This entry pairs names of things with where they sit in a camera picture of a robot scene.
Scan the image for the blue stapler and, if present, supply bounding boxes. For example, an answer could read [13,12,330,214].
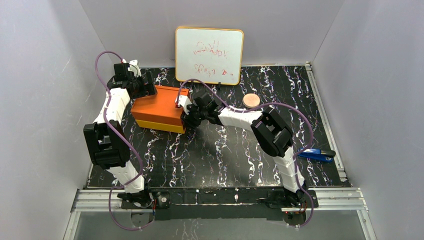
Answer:
[298,148,336,163]

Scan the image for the yellow-framed whiteboard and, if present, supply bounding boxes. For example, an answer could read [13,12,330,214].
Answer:
[175,27,244,86]

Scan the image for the large round beige puff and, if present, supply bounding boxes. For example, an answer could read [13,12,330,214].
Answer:
[242,93,261,109]

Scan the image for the orange drawer organizer box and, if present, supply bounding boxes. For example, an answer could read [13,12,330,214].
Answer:
[130,85,186,134]

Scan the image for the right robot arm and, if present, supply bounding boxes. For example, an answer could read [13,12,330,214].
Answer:
[175,91,306,206]

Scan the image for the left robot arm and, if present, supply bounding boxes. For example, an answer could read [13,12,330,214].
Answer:
[83,59,157,205]

